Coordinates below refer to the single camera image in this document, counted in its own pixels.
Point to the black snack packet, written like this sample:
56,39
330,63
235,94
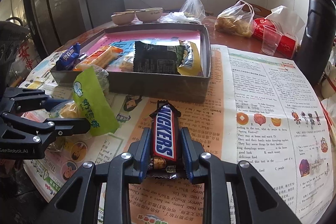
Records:
151,58

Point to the orange cracker pack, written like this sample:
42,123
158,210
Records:
101,57

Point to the clear plastic cup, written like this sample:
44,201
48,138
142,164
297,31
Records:
270,40

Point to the yellow blue snack bar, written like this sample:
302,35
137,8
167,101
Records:
191,60

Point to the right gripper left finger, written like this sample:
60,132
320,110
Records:
78,200

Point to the left beige bowl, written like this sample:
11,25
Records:
123,18

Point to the right beige bowl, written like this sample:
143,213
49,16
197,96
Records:
149,15

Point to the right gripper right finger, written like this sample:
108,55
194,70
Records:
255,201

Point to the clear knotted plastic bag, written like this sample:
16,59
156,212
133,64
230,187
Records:
192,11

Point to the plastic bag of fried snacks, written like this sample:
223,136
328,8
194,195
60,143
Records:
236,20

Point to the clear cookie pack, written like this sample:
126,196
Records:
123,63

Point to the green pastry snack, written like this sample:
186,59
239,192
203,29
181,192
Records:
89,91

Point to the beige bowl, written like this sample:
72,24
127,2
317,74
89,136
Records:
149,15
123,18

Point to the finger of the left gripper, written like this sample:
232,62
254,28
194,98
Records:
21,100
17,128

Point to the black thermos bottle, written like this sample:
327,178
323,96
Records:
317,41

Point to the red package with tissue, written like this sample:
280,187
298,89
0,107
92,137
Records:
285,21

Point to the blue Oreo pack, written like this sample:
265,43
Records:
67,60

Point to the Snickers bar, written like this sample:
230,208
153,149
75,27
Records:
166,152

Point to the wooden chair back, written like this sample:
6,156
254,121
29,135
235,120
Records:
256,10

